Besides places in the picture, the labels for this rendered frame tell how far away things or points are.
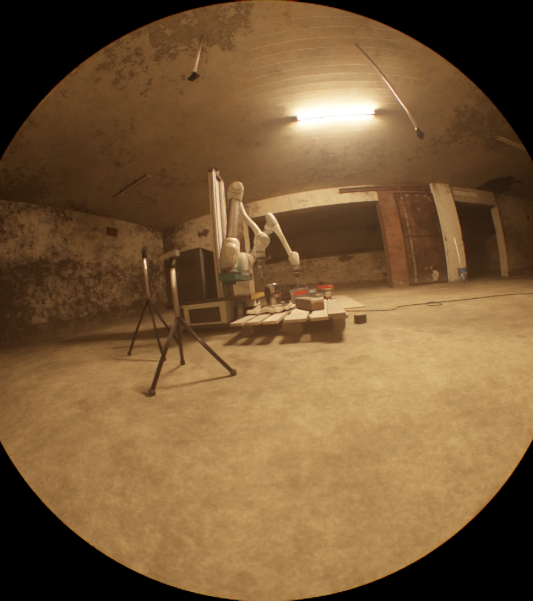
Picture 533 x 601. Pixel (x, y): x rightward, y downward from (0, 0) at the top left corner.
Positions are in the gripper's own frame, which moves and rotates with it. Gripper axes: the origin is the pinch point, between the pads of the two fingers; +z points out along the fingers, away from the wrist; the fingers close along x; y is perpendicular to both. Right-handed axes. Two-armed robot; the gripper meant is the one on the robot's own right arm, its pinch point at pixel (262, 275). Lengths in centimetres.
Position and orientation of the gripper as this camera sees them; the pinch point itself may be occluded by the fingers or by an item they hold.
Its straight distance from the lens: 197.7
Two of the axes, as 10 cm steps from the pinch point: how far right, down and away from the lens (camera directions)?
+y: -9.8, 1.1, 1.8
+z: 1.2, 9.9, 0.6
